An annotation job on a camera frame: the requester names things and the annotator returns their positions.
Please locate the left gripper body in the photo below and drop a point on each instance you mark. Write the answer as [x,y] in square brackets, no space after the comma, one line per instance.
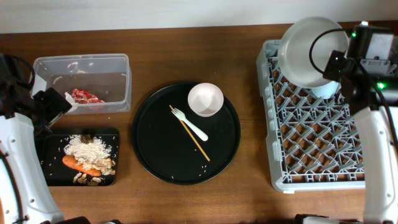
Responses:
[51,109]

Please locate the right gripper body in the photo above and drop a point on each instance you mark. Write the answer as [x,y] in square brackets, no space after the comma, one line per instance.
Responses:
[337,70]

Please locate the white tissue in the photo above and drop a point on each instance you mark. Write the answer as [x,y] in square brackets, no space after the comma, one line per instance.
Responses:
[70,99]

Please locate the light blue cup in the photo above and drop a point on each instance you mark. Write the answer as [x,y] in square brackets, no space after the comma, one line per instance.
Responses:
[326,91]

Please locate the red snack wrapper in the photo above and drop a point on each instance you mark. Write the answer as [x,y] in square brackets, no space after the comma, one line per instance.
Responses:
[85,97]

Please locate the grey plate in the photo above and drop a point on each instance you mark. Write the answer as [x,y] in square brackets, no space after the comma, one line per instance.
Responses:
[294,47]

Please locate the brown walnut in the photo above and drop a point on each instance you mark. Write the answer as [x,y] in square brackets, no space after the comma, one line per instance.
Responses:
[86,139]

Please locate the orange carrot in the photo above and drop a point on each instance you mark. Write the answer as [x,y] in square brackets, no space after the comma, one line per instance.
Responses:
[72,163]

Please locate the rice and peanuts pile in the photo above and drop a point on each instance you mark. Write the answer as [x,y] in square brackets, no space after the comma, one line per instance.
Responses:
[98,155]

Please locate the wooden chopstick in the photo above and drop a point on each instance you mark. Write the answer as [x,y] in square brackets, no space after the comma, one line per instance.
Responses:
[193,138]

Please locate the white plastic fork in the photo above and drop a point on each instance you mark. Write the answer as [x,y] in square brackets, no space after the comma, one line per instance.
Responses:
[181,116]

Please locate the pink bowl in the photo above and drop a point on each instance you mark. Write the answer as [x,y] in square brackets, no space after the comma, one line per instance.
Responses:
[205,99]

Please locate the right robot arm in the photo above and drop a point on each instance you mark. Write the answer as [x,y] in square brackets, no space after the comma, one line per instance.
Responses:
[370,88]

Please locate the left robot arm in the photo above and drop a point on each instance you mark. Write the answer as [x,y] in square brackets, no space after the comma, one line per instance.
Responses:
[25,196]

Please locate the grey dishwasher rack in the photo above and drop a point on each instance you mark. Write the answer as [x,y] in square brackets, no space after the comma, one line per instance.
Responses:
[312,143]

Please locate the clear plastic bin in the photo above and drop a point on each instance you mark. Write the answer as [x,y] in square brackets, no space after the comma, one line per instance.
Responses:
[108,76]

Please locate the black rectangular tray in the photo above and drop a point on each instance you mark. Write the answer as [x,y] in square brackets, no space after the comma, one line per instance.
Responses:
[50,151]

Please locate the round black tray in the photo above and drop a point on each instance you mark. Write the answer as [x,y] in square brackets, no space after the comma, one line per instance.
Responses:
[165,149]

